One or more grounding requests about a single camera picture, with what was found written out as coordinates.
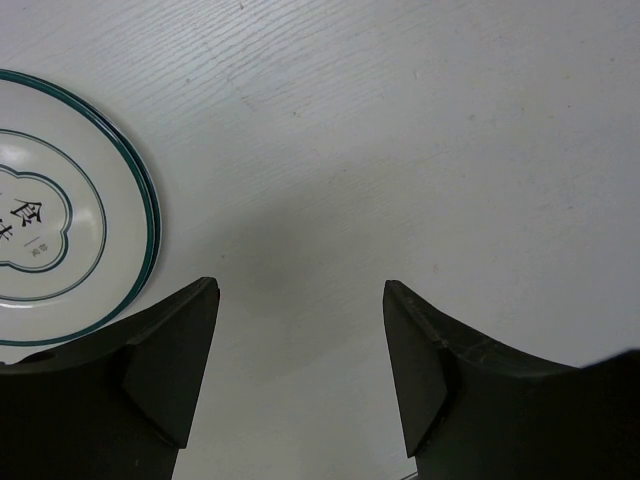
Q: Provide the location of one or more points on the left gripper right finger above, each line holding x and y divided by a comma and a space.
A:
472, 407

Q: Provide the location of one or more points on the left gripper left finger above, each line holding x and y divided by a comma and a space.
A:
116, 404

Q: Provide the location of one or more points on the white plate green rim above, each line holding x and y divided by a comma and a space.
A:
81, 225

